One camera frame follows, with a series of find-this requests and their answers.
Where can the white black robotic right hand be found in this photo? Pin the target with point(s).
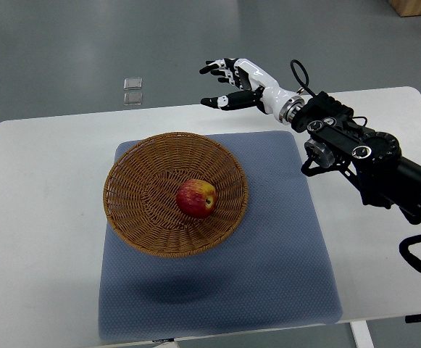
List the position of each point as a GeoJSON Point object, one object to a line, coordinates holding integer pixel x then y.
{"type": "Point", "coordinates": [256, 88]}

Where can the red yellow apple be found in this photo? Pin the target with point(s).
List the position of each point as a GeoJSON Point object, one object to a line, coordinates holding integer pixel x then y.
{"type": "Point", "coordinates": [196, 198]}

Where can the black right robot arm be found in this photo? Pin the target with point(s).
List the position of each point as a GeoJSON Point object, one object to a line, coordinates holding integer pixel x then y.
{"type": "Point", "coordinates": [370, 160]}

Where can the brown wicker basket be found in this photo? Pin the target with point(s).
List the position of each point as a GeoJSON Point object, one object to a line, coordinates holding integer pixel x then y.
{"type": "Point", "coordinates": [140, 191]}

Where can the lower metal floor plate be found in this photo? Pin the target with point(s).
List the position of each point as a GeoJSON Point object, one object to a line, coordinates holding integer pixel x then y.
{"type": "Point", "coordinates": [133, 98]}

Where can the metal floor plate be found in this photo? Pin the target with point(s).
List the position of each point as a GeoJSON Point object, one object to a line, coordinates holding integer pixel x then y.
{"type": "Point", "coordinates": [133, 83]}
{"type": "Point", "coordinates": [133, 98]}

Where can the upper metal floor plate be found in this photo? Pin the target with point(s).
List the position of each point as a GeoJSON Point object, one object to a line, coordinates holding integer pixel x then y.
{"type": "Point", "coordinates": [133, 83]}

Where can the wooden box corner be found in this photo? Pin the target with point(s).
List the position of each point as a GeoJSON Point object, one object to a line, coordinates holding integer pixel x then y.
{"type": "Point", "coordinates": [406, 8]}

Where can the blue grey textured mat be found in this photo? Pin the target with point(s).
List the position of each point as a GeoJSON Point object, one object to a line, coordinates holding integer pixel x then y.
{"type": "Point", "coordinates": [274, 271]}

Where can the white table leg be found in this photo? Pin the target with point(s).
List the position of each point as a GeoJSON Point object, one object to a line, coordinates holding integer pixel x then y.
{"type": "Point", "coordinates": [361, 334]}

